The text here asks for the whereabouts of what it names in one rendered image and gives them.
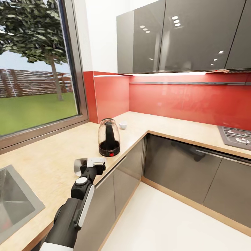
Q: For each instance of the countertop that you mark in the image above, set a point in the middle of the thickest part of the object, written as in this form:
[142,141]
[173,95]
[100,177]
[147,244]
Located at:
[47,166]
[195,133]

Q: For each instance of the coffee cup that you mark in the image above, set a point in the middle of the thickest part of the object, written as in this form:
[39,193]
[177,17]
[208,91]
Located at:
[123,125]

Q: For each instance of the paper coffee filter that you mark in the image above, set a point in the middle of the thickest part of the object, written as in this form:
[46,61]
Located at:
[77,165]

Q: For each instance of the electric kettle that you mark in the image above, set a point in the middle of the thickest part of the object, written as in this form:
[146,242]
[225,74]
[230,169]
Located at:
[109,138]

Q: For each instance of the burner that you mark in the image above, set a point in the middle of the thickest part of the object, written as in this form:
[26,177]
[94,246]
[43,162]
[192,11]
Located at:
[235,137]

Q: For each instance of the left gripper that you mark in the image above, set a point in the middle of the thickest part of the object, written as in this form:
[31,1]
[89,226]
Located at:
[96,169]

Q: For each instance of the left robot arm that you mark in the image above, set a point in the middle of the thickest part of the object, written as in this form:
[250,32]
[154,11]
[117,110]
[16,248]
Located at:
[70,216]

